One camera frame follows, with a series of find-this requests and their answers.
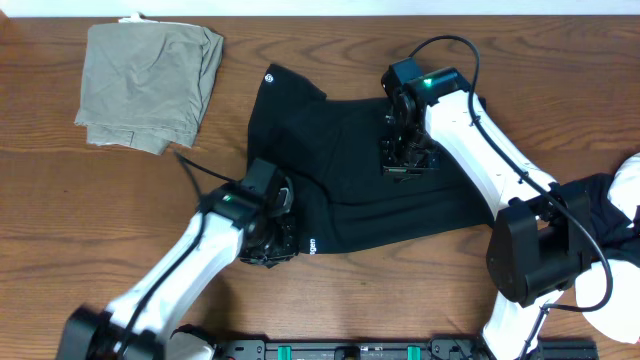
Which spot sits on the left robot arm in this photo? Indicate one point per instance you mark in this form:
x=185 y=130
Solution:
x=143 y=322

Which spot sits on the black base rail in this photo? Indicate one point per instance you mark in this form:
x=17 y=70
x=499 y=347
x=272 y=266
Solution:
x=440 y=348

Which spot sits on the folded khaki trousers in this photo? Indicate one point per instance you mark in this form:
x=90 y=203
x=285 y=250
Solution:
x=147 y=84

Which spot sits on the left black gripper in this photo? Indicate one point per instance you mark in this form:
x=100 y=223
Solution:
x=272 y=248

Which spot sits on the black polo shirt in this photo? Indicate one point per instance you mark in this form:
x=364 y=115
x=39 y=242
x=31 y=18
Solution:
x=330 y=150

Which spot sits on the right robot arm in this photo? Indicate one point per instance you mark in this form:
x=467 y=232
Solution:
x=541 y=239

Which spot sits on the black and white jersey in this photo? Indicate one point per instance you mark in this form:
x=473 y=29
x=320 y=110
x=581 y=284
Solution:
x=614 y=209

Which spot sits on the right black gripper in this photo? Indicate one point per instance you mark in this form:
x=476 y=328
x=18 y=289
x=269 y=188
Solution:
x=393 y=166

